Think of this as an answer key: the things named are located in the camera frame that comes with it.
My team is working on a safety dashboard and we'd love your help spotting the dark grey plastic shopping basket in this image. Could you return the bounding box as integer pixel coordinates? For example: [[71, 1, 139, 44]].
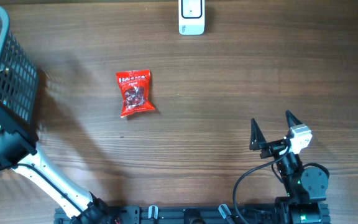
[[0, 3, 40, 170]]

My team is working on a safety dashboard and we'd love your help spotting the right black camera cable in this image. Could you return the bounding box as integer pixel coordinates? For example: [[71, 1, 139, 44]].
[[232, 146, 291, 224]]

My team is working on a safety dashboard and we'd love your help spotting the left black camera cable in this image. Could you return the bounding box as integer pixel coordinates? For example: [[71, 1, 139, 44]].
[[0, 163, 85, 215]]

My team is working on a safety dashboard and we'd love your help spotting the red candy bag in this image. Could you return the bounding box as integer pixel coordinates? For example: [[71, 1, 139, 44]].
[[116, 69, 155, 118]]

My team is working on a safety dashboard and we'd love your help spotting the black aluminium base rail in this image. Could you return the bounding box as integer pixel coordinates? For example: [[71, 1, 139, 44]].
[[53, 203, 331, 224]]

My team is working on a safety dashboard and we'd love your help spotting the white barcode scanner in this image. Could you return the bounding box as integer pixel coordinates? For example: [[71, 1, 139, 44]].
[[178, 0, 205, 35]]

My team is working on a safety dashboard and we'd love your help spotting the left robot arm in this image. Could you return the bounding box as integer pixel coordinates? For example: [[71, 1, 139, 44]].
[[0, 65, 111, 223]]

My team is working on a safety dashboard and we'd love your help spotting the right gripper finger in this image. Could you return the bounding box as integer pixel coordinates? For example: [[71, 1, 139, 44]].
[[249, 118, 267, 151], [285, 110, 303, 128]]

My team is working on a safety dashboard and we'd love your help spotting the black camera cable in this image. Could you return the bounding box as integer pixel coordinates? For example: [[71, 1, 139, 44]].
[[0, 163, 85, 215], [232, 146, 291, 224]]

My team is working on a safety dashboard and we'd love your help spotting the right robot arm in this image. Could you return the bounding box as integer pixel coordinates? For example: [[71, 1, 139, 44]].
[[244, 111, 331, 224]]

